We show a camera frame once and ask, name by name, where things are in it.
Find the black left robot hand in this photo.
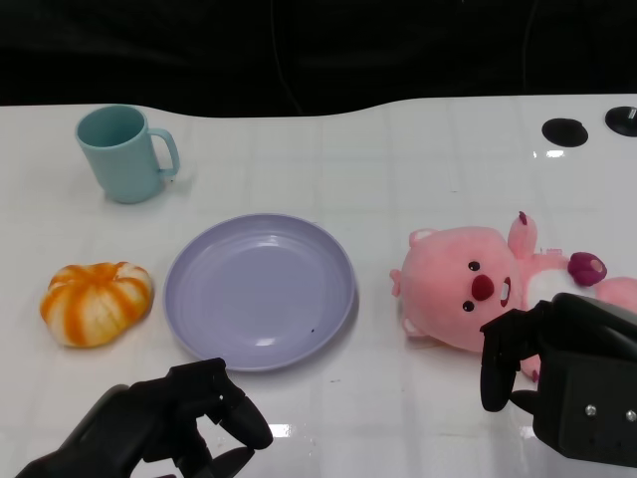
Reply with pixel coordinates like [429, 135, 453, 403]
[14, 358, 276, 478]

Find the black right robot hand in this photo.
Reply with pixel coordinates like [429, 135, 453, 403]
[479, 292, 637, 457]

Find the pink plush doll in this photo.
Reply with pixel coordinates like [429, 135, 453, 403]
[389, 210, 637, 385]

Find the lavender plastic plate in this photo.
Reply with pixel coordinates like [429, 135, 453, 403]
[163, 213, 358, 374]

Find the orange white pumpkin toy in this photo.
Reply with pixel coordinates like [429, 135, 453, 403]
[39, 261, 155, 350]

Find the black round table grommet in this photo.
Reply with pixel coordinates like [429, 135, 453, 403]
[540, 117, 590, 148]
[604, 105, 637, 135]

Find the teal plastic mug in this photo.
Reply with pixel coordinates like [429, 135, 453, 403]
[75, 103, 181, 205]

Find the black hanging cable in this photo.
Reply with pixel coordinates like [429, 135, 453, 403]
[271, 0, 303, 114]

